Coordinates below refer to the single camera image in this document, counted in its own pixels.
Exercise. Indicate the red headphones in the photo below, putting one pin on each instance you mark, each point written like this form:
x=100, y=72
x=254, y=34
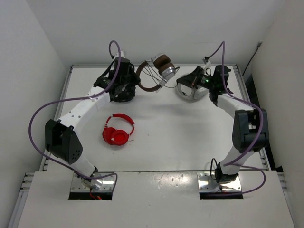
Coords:
x=116, y=137

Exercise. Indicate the brown silver headphones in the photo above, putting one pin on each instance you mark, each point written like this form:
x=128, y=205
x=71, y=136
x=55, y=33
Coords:
x=166, y=69

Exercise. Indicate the white grey headphones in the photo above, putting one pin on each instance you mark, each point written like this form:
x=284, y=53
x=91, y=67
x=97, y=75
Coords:
x=188, y=89

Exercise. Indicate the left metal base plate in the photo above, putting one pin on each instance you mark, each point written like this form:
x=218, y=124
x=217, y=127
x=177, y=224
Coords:
x=105, y=184

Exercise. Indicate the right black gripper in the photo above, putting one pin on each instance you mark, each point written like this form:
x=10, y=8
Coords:
x=193, y=78

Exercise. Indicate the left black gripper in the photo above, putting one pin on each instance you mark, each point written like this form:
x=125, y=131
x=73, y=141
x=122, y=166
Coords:
x=134, y=81

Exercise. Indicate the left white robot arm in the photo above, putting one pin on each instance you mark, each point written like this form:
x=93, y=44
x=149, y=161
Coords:
x=62, y=135

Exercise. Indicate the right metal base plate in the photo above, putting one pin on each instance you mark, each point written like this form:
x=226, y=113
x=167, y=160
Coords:
x=207, y=184

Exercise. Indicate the metal base plate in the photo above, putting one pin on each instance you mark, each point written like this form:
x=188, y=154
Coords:
x=207, y=184
x=105, y=184

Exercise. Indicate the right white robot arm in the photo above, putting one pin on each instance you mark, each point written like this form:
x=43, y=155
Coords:
x=250, y=127

